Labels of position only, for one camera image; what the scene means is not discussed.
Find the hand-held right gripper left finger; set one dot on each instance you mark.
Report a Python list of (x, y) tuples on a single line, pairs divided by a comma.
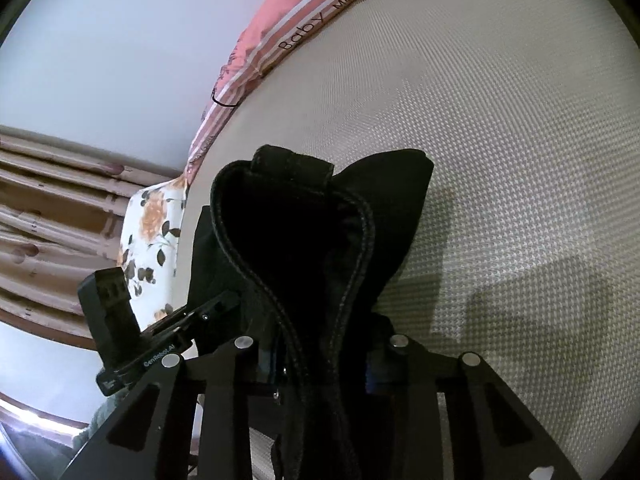
[(265, 371)]

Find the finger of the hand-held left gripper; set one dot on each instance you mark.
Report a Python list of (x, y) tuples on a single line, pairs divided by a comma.
[(220, 307)]

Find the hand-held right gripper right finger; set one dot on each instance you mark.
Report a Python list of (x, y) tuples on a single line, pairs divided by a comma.
[(379, 376)]

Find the black pants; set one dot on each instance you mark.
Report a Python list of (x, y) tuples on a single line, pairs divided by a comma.
[(300, 260)]

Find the grey-green fluffy cloth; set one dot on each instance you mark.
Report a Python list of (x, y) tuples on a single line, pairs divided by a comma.
[(102, 412)]

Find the white floral pillow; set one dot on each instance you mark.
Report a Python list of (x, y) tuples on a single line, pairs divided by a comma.
[(150, 220)]

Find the beige patterned curtain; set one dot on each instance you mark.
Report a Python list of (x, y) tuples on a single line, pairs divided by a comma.
[(50, 220)]

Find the beige bed mattress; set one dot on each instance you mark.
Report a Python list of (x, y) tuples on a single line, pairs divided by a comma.
[(500, 160)]

